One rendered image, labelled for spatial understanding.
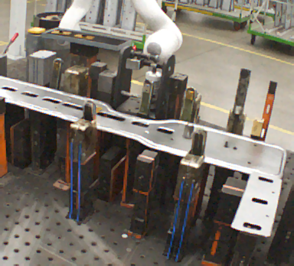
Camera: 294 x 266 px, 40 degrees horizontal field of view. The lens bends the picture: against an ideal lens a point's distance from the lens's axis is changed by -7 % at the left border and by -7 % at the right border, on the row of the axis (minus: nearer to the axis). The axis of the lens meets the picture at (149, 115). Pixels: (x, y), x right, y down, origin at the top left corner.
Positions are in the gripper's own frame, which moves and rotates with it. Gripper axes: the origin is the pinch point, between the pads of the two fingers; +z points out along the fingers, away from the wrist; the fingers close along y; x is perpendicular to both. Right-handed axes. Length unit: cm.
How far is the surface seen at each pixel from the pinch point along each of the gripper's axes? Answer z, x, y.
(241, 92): 8, 63, -71
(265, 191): 24, 101, -71
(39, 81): -15, 48, 3
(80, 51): -18.3, 32.7, -12.3
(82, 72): -12, 50, -16
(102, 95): -2, 50, -20
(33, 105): -11, 69, -1
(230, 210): 27, 102, -60
